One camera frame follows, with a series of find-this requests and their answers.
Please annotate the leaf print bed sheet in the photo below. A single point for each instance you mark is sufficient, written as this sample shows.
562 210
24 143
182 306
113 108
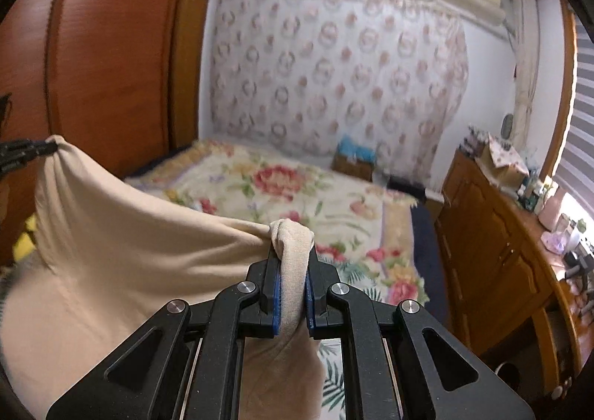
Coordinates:
359 272

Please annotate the navy mattress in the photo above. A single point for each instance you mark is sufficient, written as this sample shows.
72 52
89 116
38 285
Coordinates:
427 253

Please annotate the flat black case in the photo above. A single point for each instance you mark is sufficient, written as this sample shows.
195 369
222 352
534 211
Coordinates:
406 187

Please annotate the beige printed t-shirt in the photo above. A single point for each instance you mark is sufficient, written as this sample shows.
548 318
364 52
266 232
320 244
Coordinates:
116 262

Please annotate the beige tied window drape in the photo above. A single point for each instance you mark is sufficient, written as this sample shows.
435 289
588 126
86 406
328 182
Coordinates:
524 77

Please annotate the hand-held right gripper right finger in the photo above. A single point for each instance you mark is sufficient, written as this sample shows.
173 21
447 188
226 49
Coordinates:
310 313

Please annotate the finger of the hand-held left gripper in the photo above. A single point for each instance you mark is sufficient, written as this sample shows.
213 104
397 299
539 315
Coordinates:
28 146
14 162

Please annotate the wooden sideboard cabinet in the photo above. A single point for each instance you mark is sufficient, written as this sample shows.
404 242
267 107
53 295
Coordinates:
487 239

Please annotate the wooden box with blue cloth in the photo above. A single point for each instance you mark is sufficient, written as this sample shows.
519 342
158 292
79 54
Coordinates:
353 160

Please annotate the floral blanket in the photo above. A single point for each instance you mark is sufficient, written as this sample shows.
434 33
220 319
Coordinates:
278 183

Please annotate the pink bottle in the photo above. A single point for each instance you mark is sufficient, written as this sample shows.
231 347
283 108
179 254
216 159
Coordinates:
552 211

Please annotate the cardboard box with floral cloth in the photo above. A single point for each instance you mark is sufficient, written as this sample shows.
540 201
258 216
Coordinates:
503 160

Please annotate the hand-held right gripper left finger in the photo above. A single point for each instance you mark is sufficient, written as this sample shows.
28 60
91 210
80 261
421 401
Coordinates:
277 308

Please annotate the striped window blind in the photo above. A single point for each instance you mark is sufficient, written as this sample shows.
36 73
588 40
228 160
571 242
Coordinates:
580 132

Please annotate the wooden louvred wardrobe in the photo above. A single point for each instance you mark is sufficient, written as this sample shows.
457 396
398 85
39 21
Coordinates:
116 53

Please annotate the yellow cloth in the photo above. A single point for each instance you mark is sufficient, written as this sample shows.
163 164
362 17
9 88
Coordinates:
25 239

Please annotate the purple crumpled bag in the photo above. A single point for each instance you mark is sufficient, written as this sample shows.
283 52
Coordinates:
554 241

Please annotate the small oval fan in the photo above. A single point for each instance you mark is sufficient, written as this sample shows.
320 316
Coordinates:
506 125

